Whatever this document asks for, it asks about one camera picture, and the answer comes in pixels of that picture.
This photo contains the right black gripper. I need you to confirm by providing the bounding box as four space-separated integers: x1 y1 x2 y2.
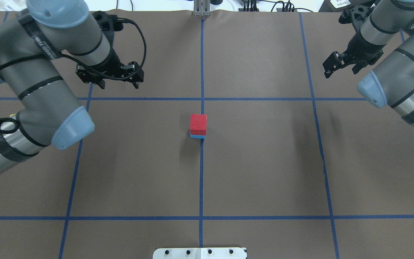
323 33 384 79

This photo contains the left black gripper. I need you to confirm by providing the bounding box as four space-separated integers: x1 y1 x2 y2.
75 47 144 90

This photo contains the red foam block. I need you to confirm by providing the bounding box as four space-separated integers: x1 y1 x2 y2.
189 114 207 134

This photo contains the blue foam block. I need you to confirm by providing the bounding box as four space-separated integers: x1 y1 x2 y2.
189 132 206 139

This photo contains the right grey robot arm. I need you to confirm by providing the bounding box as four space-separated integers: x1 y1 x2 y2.
323 0 414 127

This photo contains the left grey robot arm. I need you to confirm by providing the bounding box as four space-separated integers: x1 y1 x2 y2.
0 0 145 174

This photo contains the brown paper table cover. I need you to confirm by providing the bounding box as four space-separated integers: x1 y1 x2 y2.
0 10 414 259

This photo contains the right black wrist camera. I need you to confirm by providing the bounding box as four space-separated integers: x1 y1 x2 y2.
338 5 372 33

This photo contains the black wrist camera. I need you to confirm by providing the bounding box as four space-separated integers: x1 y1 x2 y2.
338 5 372 33
92 10 124 44

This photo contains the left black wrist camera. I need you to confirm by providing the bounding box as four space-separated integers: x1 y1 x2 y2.
92 10 124 44

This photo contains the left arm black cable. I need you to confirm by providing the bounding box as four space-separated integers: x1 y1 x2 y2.
0 18 147 148

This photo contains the aluminium frame post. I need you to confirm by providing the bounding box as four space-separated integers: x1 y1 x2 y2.
193 0 211 18

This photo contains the white pedestal base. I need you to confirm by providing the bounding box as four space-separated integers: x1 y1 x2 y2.
152 247 248 259

